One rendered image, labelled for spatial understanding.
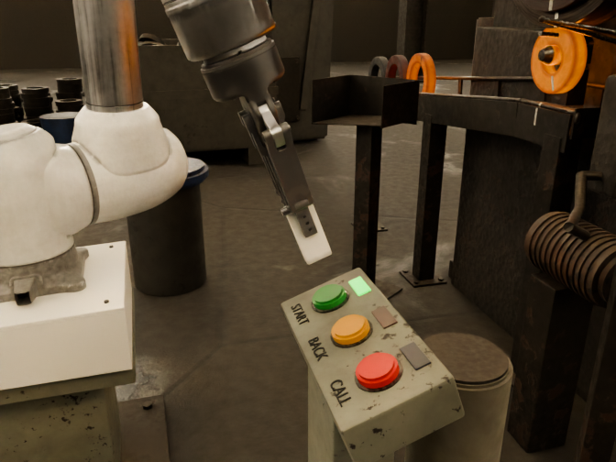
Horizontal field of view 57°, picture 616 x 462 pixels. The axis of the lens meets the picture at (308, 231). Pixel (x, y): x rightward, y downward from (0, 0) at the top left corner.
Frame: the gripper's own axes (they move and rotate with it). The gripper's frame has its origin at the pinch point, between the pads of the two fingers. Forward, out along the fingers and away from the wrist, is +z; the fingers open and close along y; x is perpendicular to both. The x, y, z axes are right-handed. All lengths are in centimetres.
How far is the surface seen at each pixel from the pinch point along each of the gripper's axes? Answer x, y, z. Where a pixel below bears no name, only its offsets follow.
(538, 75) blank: -72, 65, 18
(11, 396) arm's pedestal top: 52, 32, 19
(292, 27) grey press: -82, 350, 16
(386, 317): -3.4, -7.6, 9.3
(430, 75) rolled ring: -72, 124, 24
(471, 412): -8.7, -8.8, 25.6
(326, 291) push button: 0.6, 0.6, 8.3
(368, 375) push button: 1.5, -15.5, 8.4
